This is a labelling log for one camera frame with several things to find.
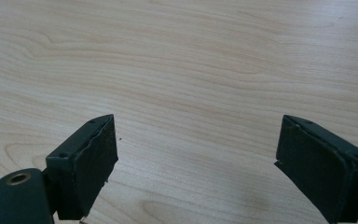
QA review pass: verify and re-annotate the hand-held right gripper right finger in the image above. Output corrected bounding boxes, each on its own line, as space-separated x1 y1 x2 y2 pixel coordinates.
273 114 358 224

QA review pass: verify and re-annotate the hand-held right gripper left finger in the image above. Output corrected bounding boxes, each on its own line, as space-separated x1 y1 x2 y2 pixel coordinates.
45 113 119 221

